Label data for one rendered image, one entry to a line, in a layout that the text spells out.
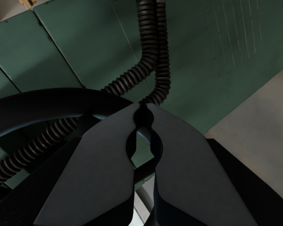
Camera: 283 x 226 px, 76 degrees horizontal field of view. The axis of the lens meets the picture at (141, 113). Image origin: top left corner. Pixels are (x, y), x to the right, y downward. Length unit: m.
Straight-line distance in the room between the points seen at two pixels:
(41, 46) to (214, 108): 0.45
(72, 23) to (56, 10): 0.03
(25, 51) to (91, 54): 0.10
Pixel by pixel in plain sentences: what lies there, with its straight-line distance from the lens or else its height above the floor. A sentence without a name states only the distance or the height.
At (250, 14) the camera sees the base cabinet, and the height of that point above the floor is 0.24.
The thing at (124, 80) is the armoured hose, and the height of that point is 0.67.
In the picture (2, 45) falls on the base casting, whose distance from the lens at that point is 0.36.
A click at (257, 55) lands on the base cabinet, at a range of 0.66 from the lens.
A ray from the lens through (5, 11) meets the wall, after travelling 2.81.
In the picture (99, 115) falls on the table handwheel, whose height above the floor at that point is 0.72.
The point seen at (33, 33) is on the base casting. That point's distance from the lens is 0.35.
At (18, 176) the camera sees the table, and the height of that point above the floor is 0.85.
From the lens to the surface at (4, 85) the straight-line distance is 0.36.
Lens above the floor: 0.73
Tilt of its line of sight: 14 degrees down
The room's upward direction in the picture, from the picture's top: 125 degrees counter-clockwise
